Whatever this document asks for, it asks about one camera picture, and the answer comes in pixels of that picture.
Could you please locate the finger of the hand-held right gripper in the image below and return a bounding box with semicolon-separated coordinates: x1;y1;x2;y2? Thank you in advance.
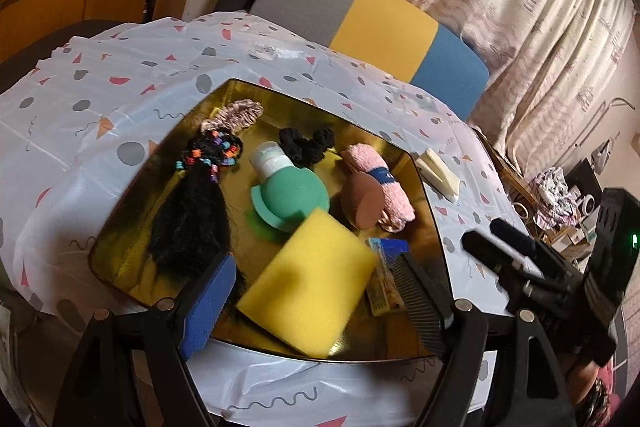
461;229;522;279
490;218;557;266

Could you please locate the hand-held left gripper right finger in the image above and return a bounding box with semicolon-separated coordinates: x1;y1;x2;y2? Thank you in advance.
389;252;576;427

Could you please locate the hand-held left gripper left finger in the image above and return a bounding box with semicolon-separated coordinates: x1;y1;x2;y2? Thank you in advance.
52;253;237;427

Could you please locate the blue orange packet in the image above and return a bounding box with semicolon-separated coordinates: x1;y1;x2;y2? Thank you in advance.
365;237;411;316

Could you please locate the black beaded hair extension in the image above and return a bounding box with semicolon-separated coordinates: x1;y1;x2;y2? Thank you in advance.
149;130;247;303

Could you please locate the yellow sponge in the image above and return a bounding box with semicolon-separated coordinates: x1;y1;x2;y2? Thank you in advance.
235;208;380;357

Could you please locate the gold metal tray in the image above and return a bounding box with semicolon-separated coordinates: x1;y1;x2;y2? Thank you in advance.
89;79;453;363

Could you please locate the pink towel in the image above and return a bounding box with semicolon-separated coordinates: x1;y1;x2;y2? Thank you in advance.
340;144;417;233

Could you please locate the brown makeup sponge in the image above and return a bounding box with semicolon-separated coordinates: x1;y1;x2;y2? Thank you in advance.
341;172;384;229

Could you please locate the green silicone bottle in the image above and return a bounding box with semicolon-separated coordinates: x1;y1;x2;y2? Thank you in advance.
250;141;331;233

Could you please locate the person's right forearm floral sleeve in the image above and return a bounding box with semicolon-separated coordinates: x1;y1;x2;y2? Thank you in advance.
567;359;615;423

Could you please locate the pile of patterned clothes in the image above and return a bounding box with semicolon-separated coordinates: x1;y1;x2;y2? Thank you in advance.
530;167;577;219

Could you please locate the brown wooden chair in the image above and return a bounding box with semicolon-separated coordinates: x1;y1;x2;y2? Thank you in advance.
475;127;527;208

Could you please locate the garment steamer stand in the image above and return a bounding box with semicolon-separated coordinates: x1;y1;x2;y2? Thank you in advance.
575;97;636;164

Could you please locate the black scrunchie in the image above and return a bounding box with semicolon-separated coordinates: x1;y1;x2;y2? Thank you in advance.
278;127;336;168

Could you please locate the pink satin scrunchie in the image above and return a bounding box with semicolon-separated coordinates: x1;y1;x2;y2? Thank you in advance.
201;98;264;131

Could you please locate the white patterned tablecloth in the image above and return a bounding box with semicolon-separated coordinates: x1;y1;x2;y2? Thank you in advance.
0;9;536;427

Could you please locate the beige patterned curtain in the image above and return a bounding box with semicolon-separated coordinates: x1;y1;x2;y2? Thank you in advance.
395;0;638;168

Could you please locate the grey yellow blue chair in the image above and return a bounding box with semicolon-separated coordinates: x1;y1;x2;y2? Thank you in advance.
250;0;490;122

